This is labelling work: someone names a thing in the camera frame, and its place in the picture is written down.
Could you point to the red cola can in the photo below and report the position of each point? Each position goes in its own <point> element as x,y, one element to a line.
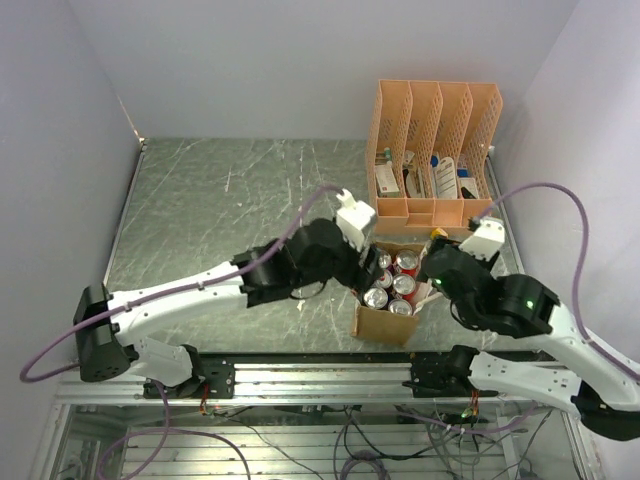
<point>403,286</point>
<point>406,262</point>

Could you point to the aluminium frame rail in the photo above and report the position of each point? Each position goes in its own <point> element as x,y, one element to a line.
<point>295,379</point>

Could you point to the red tab energy can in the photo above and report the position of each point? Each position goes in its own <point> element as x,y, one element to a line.
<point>385,281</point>

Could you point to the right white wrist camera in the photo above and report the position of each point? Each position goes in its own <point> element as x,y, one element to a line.
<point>487,238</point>

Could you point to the black beverage can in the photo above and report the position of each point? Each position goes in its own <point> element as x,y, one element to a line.
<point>385,260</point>

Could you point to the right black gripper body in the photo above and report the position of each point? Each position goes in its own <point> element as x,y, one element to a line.
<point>441,242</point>

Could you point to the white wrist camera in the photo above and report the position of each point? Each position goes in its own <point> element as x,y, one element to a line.
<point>355,219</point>
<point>487,238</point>

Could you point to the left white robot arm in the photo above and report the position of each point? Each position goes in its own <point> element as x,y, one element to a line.
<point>114,329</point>

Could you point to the white striped package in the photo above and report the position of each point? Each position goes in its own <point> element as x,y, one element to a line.
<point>445,179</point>

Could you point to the red white box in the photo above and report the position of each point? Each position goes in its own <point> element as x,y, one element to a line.
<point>387,186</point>

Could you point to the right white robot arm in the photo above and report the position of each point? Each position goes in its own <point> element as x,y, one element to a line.
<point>594,382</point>

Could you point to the brown canvas bag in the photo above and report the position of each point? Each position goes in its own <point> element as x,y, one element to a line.
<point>383,327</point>

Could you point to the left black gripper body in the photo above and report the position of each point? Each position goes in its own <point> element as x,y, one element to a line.
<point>345,268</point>

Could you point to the orange file organizer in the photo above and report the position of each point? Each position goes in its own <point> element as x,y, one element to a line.
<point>416,123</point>

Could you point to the small yellow block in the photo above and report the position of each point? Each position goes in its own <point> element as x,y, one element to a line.
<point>439,234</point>

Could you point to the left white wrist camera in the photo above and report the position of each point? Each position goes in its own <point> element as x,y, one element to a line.
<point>355,219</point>

